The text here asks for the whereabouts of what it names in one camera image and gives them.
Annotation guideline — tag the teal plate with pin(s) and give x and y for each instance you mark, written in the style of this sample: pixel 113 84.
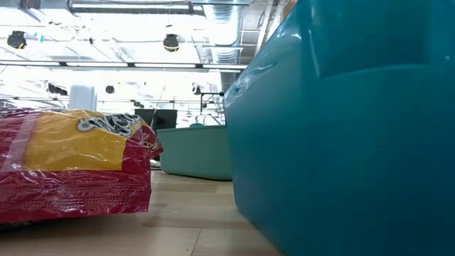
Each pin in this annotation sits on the teal plate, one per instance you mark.
pixel 197 124

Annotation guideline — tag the small teal container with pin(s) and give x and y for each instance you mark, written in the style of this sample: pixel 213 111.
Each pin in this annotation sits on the small teal container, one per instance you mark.
pixel 193 153

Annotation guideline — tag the black screen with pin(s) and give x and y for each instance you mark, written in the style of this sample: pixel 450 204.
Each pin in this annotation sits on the black screen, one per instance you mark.
pixel 163 119

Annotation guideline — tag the silver metal spoon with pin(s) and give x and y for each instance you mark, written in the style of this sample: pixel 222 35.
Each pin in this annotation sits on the silver metal spoon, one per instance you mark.
pixel 155 164

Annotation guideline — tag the black pendant lamp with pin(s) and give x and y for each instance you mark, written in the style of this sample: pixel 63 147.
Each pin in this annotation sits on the black pendant lamp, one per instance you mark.
pixel 16 40
pixel 171 42

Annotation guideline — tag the large teal tray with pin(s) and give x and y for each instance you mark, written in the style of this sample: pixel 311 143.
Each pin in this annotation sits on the large teal tray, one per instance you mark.
pixel 337 142

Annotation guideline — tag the small dark round lamp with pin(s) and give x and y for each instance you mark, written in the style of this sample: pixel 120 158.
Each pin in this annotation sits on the small dark round lamp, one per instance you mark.
pixel 109 89

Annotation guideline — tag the long ceiling light strip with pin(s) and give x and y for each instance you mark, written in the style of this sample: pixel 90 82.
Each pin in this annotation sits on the long ceiling light strip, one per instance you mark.
pixel 96 65

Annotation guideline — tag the red yellow ramen packet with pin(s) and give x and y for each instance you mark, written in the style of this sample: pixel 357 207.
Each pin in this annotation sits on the red yellow ramen packet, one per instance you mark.
pixel 71 185

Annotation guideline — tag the dark ceiling fixture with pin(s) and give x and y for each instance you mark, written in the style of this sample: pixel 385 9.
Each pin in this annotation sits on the dark ceiling fixture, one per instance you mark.
pixel 57 89

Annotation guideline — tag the black metal stand frame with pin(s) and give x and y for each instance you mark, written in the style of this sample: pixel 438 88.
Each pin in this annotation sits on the black metal stand frame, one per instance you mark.
pixel 201 103

